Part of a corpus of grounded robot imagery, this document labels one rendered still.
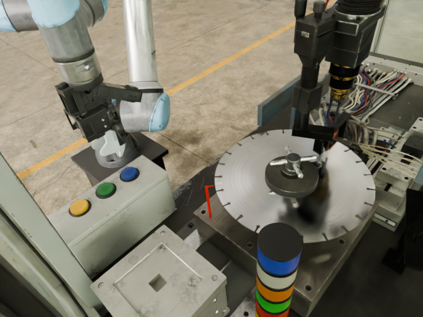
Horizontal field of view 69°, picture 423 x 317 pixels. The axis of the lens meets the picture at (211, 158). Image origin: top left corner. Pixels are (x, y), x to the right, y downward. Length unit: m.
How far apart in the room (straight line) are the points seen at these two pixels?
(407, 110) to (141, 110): 0.96
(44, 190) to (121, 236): 1.57
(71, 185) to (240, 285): 1.71
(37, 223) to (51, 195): 1.74
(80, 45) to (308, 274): 0.59
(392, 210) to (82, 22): 0.78
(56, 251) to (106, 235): 0.20
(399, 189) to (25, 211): 0.77
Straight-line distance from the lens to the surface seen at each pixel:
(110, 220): 0.76
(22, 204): 0.52
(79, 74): 0.61
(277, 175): 0.67
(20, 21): 0.74
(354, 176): 0.71
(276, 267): 0.33
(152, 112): 0.94
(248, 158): 0.72
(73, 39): 0.59
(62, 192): 2.26
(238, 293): 0.75
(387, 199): 0.86
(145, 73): 0.96
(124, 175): 0.80
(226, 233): 0.71
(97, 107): 0.67
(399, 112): 1.34
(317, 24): 0.56
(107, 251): 0.82
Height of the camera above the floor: 1.44
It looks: 42 degrees down
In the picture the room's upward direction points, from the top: 6 degrees counter-clockwise
